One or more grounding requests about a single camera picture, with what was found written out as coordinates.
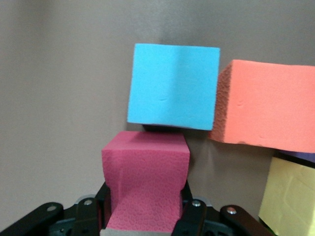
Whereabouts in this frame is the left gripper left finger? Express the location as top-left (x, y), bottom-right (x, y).
top-left (0, 183), bottom-right (113, 236)

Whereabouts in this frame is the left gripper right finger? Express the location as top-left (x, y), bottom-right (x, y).
top-left (172, 181), bottom-right (274, 236)

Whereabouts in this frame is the red foam cube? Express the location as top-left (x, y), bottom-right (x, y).
top-left (100, 130), bottom-right (191, 233)

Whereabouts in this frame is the yellow foam cube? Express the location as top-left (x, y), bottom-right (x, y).
top-left (258, 156), bottom-right (315, 236)

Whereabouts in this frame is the purple foam cube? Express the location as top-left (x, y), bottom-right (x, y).
top-left (278, 149), bottom-right (315, 163)

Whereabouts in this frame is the orange foam cube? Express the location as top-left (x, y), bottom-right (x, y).
top-left (208, 59), bottom-right (315, 153)

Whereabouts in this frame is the blue foam cube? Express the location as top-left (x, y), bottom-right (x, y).
top-left (126, 43), bottom-right (221, 131)

